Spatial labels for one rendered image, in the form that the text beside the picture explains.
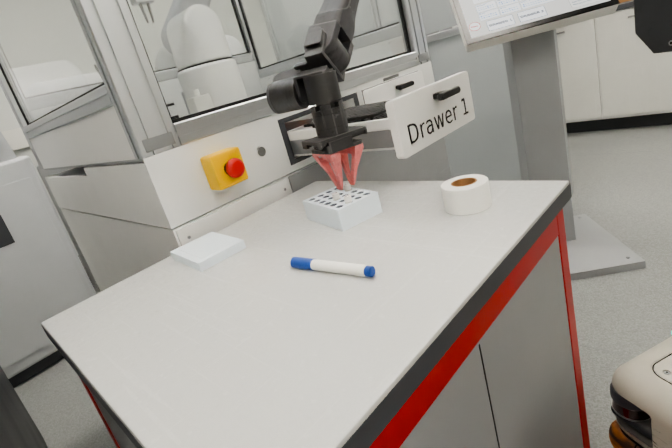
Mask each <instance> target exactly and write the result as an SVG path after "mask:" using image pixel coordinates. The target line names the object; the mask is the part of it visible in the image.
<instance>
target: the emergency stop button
mask: <svg viewBox="0 0 672 448"><path fill-rule="evenodd" d="M244 171H245V166H244V163H243V162H242V160H240V159H239V158H232V159H230V160H228V162H227V163H226V172H227V174H228V175H229V176H230V177H232V178H239V177H241V176H242V175H243V173H244Z"/></svg>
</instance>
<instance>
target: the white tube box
mask: <svg viewBox="0 0 672 448"><path fill-rule="evenodd" d="M334 192H338V193H339V196H340V199H339V200H337V201H334V200H333V197H332V193H334ZM348 194H349V195H351V198H352V202H351V203H348V204H346V203H345V201H344V196H345V195H348ZM303 205H304V208H305V211H306V215H307V218H308V220H311V221H314V222H317V223H320V224H323V225H326V226H328V227H331V228H334V229H337V230H340V231H343V232H344V231H346V230H348V229H350V228H352V227H354V226H356V225H358V224H360V223H362V222H364V221H366V220H368V219H370V218H372V217H374V216H376V215H378V214H380V213H382V212H383V211H382V207H381V203H380V199H379V195H378V192H376V191H371V190H365V189H359V188H353V187H351V191H348V192H346V191H345V190H342V191H340V190H338V189H337V188H336V186H335V187H333V188H331V189H329V190H326V191H324V192H322V193H319V194H317V195H315V196H313V197H310V198H308V199H306V200H303Z"/></svg>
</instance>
